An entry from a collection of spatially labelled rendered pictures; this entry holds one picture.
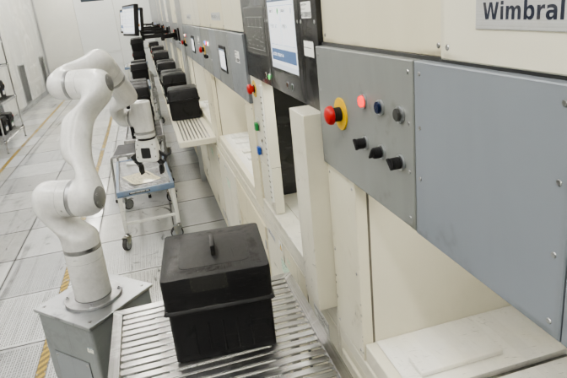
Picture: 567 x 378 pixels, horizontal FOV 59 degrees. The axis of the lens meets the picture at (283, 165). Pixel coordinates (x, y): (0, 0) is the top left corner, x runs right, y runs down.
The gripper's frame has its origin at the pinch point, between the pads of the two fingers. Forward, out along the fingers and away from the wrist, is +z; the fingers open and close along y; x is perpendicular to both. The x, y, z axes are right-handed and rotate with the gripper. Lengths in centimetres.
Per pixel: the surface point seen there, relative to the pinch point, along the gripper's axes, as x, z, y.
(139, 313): -69, 25, 21
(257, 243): -71, 0, 63
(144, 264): 98, 100, -67
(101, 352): -75, 36, 8
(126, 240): 118, 91, -89
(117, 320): -73, 25, 16
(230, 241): -70, 0, 55
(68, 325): -73, 27, -2
